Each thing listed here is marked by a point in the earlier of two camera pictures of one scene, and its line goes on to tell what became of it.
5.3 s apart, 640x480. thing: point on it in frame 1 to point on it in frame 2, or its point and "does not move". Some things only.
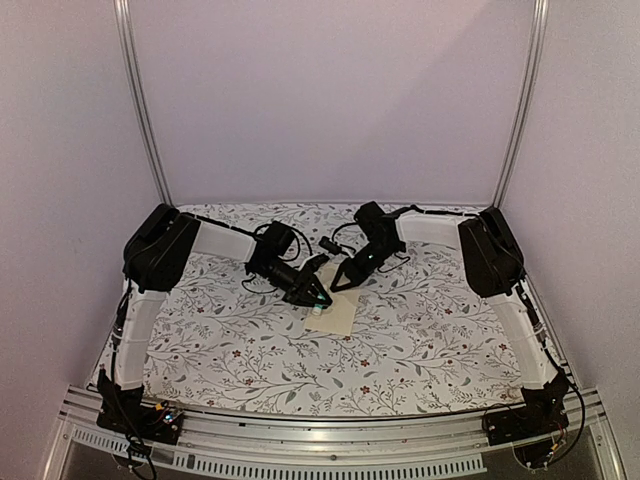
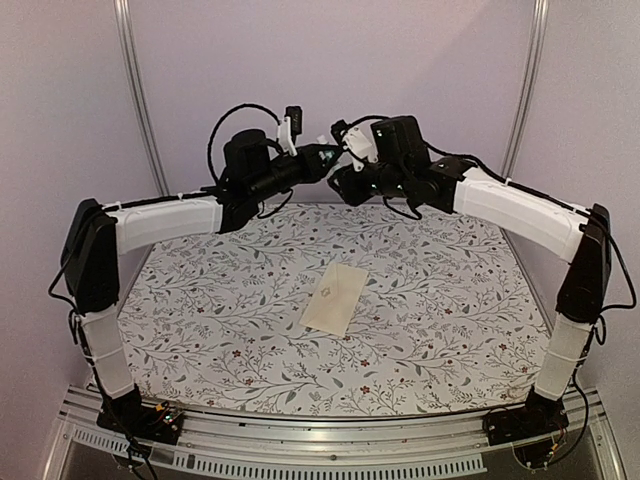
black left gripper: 306,299 to 316,169
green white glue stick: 317,308 to 326,155
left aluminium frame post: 132,86 does not move
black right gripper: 355,276 to 351,191
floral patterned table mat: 425,335 does not move
